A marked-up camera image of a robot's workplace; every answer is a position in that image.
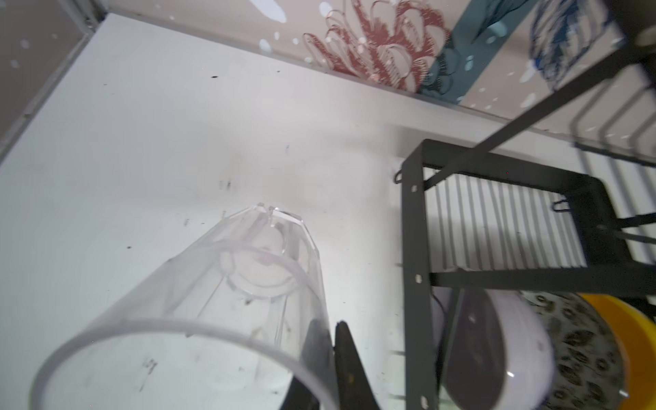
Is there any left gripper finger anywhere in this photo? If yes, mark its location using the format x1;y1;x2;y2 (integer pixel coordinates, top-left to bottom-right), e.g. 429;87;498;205
278;320;383;410

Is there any clear glass tumbler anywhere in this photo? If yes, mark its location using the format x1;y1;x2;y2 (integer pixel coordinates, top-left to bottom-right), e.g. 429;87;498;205
29;204;339;409

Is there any pink patterned bowl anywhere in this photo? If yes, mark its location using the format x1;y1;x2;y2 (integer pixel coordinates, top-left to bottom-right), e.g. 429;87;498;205
520;290;625;409

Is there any yellow bowl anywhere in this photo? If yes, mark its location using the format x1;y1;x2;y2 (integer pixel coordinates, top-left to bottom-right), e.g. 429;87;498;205
581;294;655;409

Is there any black two-tier dish rack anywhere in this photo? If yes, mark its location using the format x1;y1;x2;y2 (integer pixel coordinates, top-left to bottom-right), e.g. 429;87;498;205
395;27;655;409

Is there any lilac bowl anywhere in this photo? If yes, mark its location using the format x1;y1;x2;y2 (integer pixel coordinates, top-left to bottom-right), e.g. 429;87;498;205
442;290;555;409

